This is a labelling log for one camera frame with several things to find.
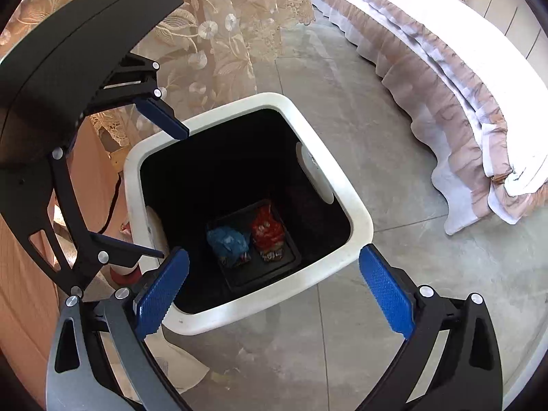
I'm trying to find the white paper on floor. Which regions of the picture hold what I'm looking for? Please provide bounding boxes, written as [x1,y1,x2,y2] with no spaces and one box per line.
[100,329,210,403]

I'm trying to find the black cable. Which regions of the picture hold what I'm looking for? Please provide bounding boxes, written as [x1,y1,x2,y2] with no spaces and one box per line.
[95,170,124,236]

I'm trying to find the white square trash bin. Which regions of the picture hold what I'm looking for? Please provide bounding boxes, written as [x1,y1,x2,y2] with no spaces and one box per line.
[124,93,373,336]

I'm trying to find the blue snack wrapper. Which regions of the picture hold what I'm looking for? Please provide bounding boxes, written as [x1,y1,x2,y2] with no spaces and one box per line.
[206,226,251,268]

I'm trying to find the bed with ruffled skirt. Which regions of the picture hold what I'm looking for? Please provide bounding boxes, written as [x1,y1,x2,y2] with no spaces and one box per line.
[311,0,547,234]

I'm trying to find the embroidered beige tablecloth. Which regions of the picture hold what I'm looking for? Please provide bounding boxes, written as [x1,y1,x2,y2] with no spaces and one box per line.
[1,0,314,152]

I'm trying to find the red snack wrapper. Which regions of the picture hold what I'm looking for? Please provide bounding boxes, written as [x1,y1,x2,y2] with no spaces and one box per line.
[250,203,285,263]

